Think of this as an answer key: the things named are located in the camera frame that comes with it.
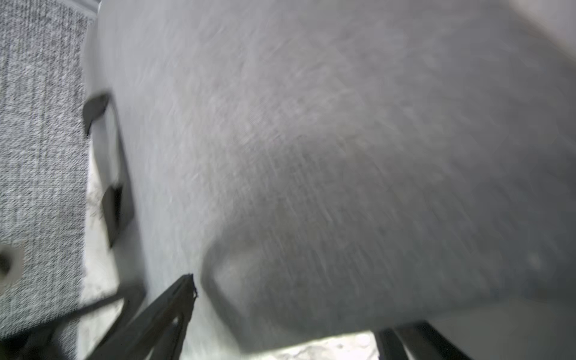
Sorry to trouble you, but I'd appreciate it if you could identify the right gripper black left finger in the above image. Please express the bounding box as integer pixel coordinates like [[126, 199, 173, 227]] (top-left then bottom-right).
[[89, 274, 198, 359]]

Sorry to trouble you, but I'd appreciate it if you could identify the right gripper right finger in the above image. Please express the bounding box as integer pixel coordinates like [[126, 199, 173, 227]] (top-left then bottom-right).
[[375, 321, 471, 360]]

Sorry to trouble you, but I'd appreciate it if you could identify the grey laptop bag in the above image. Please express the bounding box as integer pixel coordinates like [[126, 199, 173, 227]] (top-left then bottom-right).
[[82, 1, 575, 359]]

